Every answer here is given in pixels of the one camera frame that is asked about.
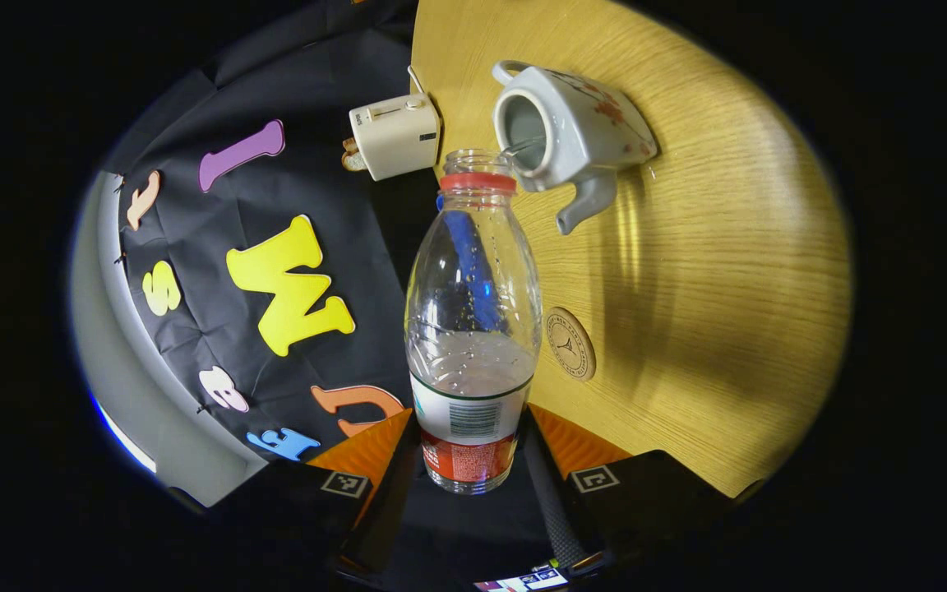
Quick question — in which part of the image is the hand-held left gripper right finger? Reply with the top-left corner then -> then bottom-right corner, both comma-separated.
520,403 -> 741,576

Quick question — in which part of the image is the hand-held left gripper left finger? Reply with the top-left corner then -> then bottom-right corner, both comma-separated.
210,409 -> 423,580

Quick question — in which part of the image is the clear plastic water bottle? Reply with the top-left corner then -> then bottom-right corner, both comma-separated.
404,149 -> 543,495

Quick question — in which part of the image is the round cork coaster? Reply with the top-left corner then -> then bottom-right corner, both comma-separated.
544,307 -> 598,382

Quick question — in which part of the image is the white ceramic teacup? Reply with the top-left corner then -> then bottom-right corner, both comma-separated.
492,59 -> 660,237

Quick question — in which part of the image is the computer monitor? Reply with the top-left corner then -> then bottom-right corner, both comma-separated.
473,566 -> 571,592

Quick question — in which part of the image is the blue towel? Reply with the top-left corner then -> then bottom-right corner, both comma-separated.
436,192 -> 509,334

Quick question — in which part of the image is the black backdrop cloth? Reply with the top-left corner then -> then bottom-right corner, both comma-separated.
99,0 -> 441,465

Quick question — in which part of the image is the white toaster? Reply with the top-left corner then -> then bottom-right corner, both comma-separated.
349,92 -> 442,183

